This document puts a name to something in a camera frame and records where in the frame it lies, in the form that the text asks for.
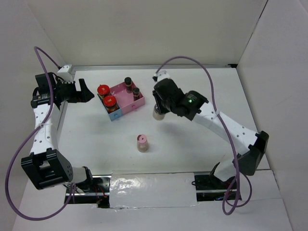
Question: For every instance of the white taped front cover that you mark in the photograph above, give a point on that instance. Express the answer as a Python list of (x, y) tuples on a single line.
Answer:
[(152, 190)]

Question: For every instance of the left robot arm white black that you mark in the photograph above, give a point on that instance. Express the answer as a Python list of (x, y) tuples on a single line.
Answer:
[(46, 166)]

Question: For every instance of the small black-cap spice bottle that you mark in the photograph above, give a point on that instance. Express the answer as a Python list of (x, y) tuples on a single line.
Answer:
[(128, 84)]

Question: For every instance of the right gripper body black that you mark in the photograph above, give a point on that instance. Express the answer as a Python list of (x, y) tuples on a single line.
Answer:
[(169, 106)]

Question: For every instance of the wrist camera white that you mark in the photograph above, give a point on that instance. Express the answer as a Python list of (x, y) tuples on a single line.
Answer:
[(160, 75), (65, 73)]

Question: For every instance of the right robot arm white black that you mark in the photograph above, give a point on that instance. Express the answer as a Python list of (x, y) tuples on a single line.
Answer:
[(248, 146)]

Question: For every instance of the red-cap jar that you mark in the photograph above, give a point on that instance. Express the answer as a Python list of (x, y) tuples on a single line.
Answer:
[(103, 91), (110, 103)]

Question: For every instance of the black-cap spice bottle front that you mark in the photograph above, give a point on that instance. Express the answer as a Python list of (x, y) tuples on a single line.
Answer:
[(157, 115)]

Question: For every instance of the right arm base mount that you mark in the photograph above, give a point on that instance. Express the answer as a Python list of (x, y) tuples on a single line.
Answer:
[(210, 188)]

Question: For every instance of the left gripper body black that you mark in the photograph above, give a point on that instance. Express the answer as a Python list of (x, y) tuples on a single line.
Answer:
[(64, 90)]

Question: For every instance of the blue drawer box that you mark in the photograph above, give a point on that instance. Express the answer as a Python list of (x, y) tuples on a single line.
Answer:
[(114, 115)]

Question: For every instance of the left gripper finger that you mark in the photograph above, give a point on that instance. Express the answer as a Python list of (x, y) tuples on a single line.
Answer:
[(85, 95), (76, 96)]

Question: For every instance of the aluminium rail back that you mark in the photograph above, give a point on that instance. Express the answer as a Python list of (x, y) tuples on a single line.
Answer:
[(155, 67)]

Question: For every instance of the pink-cap spice bottle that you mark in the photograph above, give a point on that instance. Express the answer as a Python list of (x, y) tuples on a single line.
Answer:
[(142, 143)]

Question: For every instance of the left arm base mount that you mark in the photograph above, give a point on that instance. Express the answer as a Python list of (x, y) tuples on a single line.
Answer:
[(90, 189)]

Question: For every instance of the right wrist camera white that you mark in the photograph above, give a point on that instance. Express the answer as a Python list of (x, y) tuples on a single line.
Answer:
[(160, 75)]

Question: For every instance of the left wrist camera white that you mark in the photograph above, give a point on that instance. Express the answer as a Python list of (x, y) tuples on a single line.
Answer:
[(65, 73)]

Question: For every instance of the pink drawer box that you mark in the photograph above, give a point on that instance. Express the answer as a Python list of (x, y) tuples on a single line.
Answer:
[(125, 100)]

